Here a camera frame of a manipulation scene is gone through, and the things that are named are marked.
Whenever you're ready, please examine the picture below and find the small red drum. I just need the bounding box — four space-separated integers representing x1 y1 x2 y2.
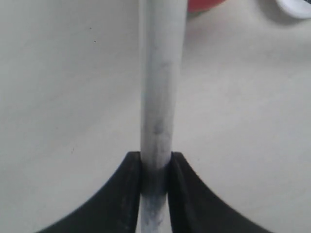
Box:
188 0 225 13

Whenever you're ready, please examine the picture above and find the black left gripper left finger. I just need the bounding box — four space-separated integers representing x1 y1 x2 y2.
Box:
42 151 141 233

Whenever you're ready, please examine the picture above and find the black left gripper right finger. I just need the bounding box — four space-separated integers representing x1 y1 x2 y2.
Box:
168 152 267 233

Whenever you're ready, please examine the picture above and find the white plastic tray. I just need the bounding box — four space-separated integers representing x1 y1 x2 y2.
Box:
276 0 311 19

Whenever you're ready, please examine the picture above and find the white drumstick with ball tip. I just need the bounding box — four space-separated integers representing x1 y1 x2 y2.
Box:
139 0 188 233

